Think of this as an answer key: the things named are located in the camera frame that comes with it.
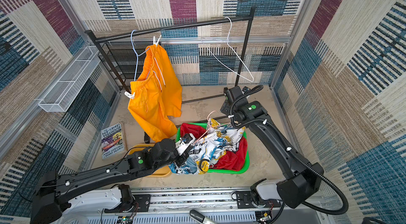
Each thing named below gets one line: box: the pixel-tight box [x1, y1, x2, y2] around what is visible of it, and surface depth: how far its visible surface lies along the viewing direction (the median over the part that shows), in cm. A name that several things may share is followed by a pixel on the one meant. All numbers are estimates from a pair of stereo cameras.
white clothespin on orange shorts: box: [124, 90, 136, 100], surface depth 61 cm
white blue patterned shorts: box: [168, 118, 246, 175], surface depth 77 cm
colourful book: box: [100, 122, 126, 161], surface depth 93 cm
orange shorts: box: [127, 44, 183, 143], surface depth 78 cm
